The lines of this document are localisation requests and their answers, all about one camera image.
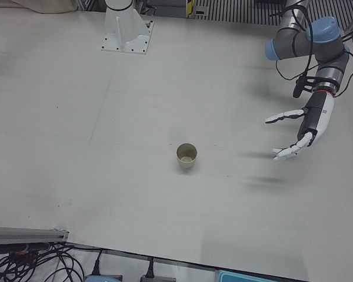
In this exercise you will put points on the beige cloth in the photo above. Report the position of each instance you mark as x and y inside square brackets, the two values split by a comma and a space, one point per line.
[47, 6]

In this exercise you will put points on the aluminium profile rail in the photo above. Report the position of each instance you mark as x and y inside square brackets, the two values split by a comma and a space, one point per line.
[23, 235]

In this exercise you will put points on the light blue tray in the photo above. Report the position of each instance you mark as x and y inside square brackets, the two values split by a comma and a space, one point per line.
[253, 277]

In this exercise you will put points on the white grey robot hand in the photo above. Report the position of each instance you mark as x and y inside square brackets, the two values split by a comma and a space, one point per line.
[317, 117]

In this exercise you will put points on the beige cup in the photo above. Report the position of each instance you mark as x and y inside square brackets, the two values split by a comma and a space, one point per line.
[186, 164]

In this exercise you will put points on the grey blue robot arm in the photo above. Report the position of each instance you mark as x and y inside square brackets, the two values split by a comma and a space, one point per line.
[285, 41]

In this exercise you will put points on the black power plug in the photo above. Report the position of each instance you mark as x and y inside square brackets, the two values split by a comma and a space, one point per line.
[149, 268]
[96, 264]

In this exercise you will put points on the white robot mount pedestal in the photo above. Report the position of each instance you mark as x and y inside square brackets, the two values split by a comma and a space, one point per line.
[120, 32]

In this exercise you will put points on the blue grey device box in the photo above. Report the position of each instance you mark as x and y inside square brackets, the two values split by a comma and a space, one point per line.
[103, 278]

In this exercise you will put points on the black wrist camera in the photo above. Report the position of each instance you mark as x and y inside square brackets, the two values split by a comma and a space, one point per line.
[297, 88]

